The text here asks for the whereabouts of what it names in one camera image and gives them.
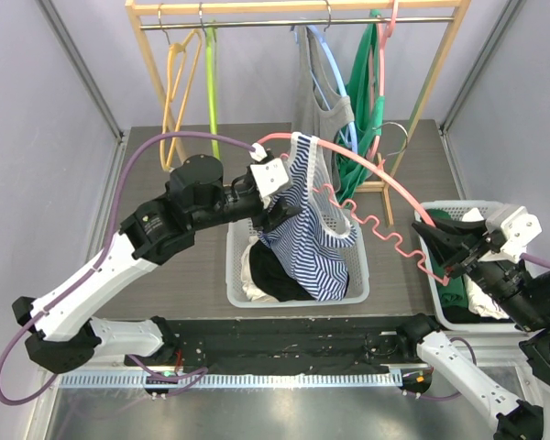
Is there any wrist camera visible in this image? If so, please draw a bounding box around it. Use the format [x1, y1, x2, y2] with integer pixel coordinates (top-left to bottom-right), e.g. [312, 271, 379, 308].
[479, 203, 542, 263]
[250, 158, 292, 208]

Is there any pink hanger with striped top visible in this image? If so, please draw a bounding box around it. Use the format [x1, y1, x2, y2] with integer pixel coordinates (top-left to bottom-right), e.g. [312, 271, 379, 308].
[256, 119, 453, 288]

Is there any black tank top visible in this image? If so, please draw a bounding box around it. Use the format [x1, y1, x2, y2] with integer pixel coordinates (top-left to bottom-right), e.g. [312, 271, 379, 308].
[249, 240, 313, 303]

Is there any white basket centre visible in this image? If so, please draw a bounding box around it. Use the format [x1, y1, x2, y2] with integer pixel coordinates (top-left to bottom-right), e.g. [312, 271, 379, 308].
[225, 209, 370, 309]

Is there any grey tank top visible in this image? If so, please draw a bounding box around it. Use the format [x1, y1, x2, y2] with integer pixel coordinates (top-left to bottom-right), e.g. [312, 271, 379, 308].
[295, 25, 355, 189]

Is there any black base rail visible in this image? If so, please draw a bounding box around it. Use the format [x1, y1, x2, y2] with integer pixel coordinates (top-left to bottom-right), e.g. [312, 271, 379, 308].
[123, 314, 435, 376]

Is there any white basket right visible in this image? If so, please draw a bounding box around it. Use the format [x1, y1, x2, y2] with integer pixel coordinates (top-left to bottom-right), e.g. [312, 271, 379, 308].
[423, 200, 523, 333]

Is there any white slotted cable duct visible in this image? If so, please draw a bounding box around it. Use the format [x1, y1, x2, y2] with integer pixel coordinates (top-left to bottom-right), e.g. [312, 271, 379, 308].
[60, 369, 402, 390]

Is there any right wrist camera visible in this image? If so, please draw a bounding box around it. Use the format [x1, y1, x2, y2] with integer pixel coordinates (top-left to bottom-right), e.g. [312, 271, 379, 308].
[479, 203, 542, 263]

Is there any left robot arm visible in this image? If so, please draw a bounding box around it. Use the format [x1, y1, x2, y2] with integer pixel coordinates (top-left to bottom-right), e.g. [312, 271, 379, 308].
[13, 154, 300, 374]

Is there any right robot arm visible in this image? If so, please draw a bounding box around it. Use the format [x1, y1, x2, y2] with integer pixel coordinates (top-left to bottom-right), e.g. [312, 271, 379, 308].
[395, 214, 550, 439]

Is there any blue striped tank top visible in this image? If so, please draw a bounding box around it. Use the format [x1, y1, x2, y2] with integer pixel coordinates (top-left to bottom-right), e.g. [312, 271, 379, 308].
[260, 132, 358, 302]

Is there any green cloth in basket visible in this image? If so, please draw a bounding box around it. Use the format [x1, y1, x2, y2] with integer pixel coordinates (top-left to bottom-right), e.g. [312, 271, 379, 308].
[425, 208, 468, 309]

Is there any pink hanger with green top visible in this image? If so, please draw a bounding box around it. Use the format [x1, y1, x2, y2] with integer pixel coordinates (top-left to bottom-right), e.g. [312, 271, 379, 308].
[366, 0, 401, 161]

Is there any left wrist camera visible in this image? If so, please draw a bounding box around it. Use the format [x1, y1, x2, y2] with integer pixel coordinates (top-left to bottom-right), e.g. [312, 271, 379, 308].
[250, 158, 292, 208]

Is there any yellow plastic hanger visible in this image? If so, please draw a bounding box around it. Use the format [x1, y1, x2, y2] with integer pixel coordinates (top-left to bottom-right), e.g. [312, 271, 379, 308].
[159, 29, 203, 172]

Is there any lime green hanger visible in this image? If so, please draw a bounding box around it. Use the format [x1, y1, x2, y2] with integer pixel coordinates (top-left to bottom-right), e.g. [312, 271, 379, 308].
[198, 3, 218, 135]

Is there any light blue hanger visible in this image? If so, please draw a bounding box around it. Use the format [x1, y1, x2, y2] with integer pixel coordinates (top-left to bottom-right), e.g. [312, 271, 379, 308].
[307, 24, 358, 153]

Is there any green tank top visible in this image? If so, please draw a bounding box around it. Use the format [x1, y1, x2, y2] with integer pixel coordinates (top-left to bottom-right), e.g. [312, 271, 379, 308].
[335, 24, 385, 202]

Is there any white basket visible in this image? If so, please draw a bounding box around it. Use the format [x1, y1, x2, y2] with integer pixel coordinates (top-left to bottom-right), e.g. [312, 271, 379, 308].
[423, 200, 523, 333]
[225, 209, 370, 309]

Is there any wooden clothes rack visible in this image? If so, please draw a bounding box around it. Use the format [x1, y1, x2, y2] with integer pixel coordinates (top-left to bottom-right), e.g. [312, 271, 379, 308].
[124, 0, 474, 228]

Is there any white tank top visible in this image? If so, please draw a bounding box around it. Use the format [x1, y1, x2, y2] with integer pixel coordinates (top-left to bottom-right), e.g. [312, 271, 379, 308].
[240, 236, 277, 303]

